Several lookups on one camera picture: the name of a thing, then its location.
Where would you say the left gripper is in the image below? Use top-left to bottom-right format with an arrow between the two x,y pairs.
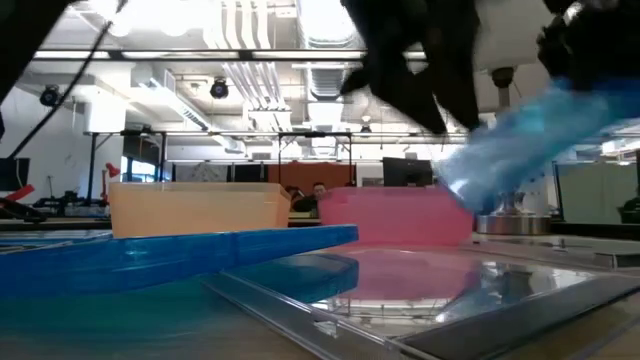
339,0 -> 481,135

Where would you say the translucent pink plastic bin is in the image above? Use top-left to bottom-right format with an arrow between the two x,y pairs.
318,185 -> 475,247

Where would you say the white shade silver table lamp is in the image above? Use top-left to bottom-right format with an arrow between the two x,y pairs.
472,0 -> 557,236

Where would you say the black angled bracket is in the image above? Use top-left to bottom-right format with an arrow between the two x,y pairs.
0,196 -> 50,224

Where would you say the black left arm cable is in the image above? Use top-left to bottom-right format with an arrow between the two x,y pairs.
7,0 -> 129,159

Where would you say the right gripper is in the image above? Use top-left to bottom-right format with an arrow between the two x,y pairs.
537,0 -> 640,92

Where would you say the black computer monitor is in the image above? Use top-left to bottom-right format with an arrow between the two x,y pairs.
0,157 -> 31,193
382,156 -> 434,188

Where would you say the red desk lamp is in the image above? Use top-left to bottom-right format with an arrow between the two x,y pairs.
101,162 -> 122,202

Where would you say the translucent orange plastic bin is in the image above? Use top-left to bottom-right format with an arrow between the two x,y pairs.
108,181 -> 293,239

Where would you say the black background rig frame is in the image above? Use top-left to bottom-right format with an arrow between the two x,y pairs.
276,130 -> 354,185
85,128 -> 169,204

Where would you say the orange partition board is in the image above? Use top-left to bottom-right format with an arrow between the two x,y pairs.
267,162 -> 357,190

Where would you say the black ceiling spotlight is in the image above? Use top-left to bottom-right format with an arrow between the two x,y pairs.
39,83 -> 62,108
209,75 -> 230,100

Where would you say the green partition board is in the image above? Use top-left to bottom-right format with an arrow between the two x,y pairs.
553,160 -> 640,225

